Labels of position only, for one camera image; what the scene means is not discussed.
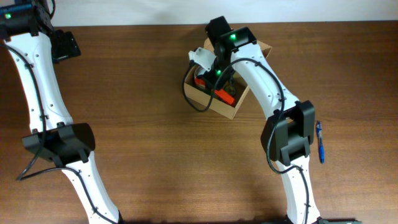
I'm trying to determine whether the brown cardboard box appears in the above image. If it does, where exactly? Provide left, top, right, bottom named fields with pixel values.
left=183, top=37, right=273, bottom=121

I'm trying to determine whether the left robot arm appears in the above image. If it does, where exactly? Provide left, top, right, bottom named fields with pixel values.
left=1, top=0, right=123, bottom=223

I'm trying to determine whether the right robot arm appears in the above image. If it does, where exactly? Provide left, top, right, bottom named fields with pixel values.
left=205, top=16, right=321, bottom=224

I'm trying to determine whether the blue ballpoint pen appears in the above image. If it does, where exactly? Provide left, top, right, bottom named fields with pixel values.
left=316, top=121, right=325, bottom=164

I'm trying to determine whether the yellow correction tape dispenser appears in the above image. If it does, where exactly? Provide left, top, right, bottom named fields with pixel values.
left=224, top=82, right=236, bottom=97

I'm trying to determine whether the white masking tape roll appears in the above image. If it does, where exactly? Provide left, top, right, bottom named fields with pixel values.
left=193, top=67, right=206, bottom=90

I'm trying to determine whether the orange utility knife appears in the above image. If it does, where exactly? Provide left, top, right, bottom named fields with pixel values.
left=194, top=78, right=236, bottom=106

